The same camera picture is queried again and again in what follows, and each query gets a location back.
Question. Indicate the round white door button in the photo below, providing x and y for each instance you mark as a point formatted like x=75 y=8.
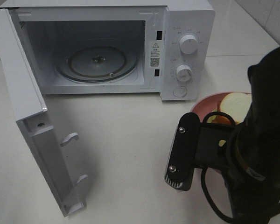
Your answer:
x=180 y=91

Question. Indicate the pink plate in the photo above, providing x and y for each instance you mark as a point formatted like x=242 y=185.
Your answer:
x=204 y=110

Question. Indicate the glass microwave turntable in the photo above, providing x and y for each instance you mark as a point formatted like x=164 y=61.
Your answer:
x=97 y=64

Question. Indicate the white warning label sticker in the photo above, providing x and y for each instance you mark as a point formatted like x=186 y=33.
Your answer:
x=155 y=54

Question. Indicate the white lower microwave knob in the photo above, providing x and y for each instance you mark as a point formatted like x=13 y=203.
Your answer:
x=183 y=73

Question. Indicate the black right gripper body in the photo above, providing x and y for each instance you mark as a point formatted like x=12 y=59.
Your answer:
x=215 y=146

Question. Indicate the sandwich with lettuce and tomato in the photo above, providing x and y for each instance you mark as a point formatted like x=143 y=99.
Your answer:
x=236 y=105

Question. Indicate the white microwave oven body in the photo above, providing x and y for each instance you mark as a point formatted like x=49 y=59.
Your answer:
x=58 y=27

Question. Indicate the white upper microwave knob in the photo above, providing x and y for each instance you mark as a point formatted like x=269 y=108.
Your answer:
x=188 y=44

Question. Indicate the white microwave knob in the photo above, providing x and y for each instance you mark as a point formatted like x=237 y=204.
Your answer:
x=183 y=73
x=188 y=44

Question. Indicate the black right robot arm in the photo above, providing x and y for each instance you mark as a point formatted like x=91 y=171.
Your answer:
x=252 y=151

